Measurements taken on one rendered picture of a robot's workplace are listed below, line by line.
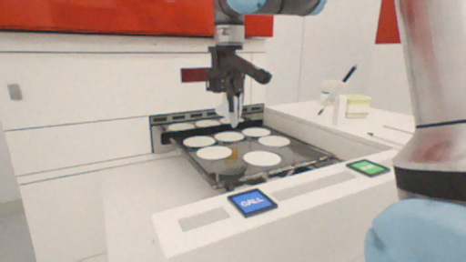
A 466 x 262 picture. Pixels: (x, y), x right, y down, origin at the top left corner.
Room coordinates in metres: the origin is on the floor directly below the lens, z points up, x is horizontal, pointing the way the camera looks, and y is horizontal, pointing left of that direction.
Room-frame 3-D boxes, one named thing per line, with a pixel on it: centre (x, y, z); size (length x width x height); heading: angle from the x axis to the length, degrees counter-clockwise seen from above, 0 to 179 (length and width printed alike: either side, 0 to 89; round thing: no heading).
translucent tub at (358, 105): (0.89, -0.40, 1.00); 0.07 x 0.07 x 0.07; 5
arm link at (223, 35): (0.70, 0.02, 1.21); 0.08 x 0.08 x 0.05
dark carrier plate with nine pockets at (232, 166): (0.77, -0.03, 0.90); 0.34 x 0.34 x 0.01; 28
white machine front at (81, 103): (0.87, 0.24, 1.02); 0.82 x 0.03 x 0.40; 118
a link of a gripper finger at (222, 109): (0.69, 0.02, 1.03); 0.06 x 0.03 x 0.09; 68
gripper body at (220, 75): (0.70, 0.02, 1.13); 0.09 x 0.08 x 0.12; 68
